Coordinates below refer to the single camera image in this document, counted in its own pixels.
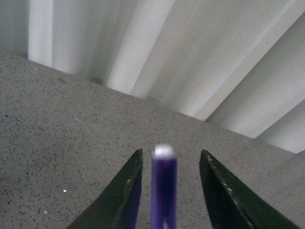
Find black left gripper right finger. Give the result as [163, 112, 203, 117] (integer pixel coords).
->
[199, 150, 298, 229]

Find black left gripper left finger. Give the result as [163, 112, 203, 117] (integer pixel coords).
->
[68, 149, 143, 229]

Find purple marker pen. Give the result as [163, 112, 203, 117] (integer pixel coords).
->
[150, 144, 177, 229]

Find white pleated curtain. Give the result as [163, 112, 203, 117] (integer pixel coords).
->
[0, 0, 305, 153]

